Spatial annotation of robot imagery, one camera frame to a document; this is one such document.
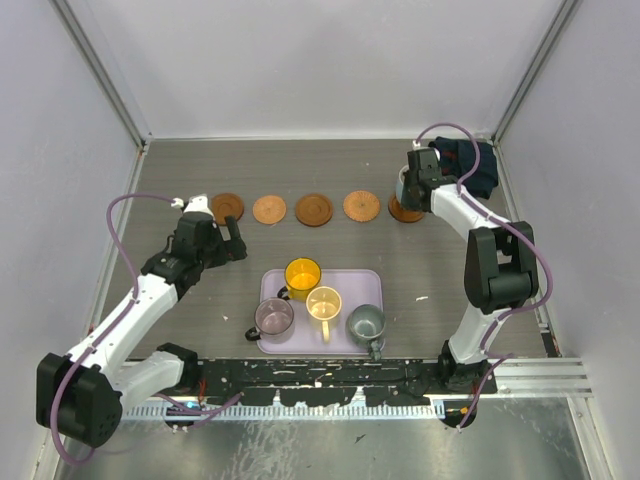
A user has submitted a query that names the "yellow transparent mug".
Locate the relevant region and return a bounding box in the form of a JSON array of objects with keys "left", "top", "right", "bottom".
[{"left": 277, "top": 257, "right": 322, "bottom": 302}]

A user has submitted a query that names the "large woven rattan coaster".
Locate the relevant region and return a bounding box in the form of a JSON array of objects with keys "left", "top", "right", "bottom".
[{"left": 343, "top": 190, "right": 380, "bottom": 223}]

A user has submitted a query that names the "dark blue folded cloth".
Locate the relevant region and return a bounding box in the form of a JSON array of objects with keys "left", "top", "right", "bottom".
[{"left": 432, "top": 135, "right": 500, "bottom": 200}]

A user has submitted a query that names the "grey metallic mug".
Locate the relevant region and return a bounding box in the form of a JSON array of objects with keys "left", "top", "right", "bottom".
[{"left": 346, "top": 304, "right": 386, "bottom": 361}]

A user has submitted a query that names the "dark wooden coaster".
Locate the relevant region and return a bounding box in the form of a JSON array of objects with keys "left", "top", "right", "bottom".
[
  {"left": 211, "top": 192, "right": 244, "bottom": 226},
  {"left": 388, "top": 194, "right": 425, "bottom": 223},
  {"left": 295, "top": 193, "right": 334, "bottom": 227}
]

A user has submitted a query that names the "purple transparent mug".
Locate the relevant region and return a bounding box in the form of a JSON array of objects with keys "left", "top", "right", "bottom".
[{"left": 244, "top": 297, "right": 295, "bottom": 344}]

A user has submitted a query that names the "lilac plastic tray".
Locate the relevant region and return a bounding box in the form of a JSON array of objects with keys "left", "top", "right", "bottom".
[{"left": 257, "top": 269, "right": 383, "bottom": 357}]

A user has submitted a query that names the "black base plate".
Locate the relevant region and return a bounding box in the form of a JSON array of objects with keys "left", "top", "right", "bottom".
[{"left": 196, "top": 359, "right": 497, "bottom": 407}]

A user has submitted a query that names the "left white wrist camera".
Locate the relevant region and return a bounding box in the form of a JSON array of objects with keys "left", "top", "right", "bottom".
[{"left": 171, "top": 194, "right": 215, "bottom": 223}]

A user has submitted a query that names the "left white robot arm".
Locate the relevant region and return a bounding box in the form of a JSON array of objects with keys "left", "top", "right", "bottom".
[{"left": 36, "top": 212, "right": 247, "bottom": 449}]

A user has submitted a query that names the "small woven rattan coaster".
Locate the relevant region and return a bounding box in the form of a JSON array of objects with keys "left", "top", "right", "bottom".
[{"left": 252, "top": 195, "right": 287, "bottom": 225}]

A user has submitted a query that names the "cream mug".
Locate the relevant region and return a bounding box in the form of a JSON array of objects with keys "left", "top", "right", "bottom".
[{"left": 305, "top": 286, "right": 342, "bottom": 344}]

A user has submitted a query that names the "white slotted cable duct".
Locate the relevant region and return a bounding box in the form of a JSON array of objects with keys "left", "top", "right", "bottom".
[{"left": 122, "top": 400, "right": 445, "bottom": 422}]

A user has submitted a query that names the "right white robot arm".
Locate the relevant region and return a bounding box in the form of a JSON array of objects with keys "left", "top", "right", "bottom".
[{"left": 396, "top": 147, "right": 539, "bottom": 394}]

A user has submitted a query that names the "white and blue mug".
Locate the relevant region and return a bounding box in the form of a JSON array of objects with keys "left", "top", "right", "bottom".
[{"left": 395, "top": 165, "right": 409, "bottom": 203}]

